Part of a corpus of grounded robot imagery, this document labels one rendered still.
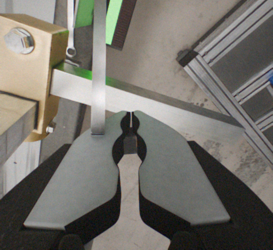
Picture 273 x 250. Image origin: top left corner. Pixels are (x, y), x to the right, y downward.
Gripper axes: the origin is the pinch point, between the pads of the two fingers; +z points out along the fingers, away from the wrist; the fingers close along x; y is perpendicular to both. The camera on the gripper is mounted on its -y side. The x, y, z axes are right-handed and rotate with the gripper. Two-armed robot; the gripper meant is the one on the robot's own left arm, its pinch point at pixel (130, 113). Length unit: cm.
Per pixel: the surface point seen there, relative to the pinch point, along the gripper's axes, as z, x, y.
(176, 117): 7.4, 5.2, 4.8
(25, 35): 5.9, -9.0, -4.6
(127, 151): 81, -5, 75
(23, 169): 31, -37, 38
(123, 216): 94, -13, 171
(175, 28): 93, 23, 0
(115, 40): 23.0, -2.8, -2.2
